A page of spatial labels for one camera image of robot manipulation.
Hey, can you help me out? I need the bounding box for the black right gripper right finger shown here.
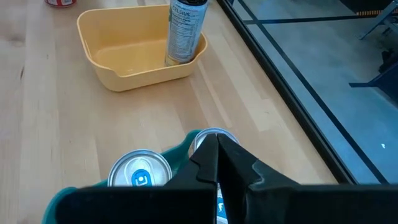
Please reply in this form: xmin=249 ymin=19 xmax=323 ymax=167
xmin=217 ymin=133 xmax=398 ymax=224

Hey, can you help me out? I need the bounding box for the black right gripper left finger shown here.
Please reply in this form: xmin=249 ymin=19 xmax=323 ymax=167
xmin=55 ymin=133 xmax=219 ymax=224

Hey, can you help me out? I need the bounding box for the silver and blue soda can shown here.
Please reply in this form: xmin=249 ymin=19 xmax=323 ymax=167
xmin=107 ymin=149 xmax=173 ymax=187
xmin=188 ymin=127 xmax=240 ymax=162
xmin=216 ymin=183 xmax=229 ymax=224

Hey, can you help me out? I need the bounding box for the yellow plastic bin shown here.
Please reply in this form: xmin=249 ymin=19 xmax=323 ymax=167
xmin=76 ymin=4 xmax=208 ymax=93

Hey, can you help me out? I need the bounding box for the white Celsius Peach Vibe can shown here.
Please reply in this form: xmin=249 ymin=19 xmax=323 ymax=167
xmin=164 ymin=0 xmax=209 ymax=67

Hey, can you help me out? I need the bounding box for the red Coca-Cola can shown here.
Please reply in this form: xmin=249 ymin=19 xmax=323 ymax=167
xmin=44 ymin=0 xmax=78 ymax=8

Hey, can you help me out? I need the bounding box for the black furniture base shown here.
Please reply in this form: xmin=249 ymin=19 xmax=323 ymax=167
xmin=348 ymin=49 xmax=398 ymax=108

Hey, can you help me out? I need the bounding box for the black table edge rail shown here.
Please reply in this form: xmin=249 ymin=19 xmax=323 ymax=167
xmin=216 ymin=0 xmax=358 ymax=185

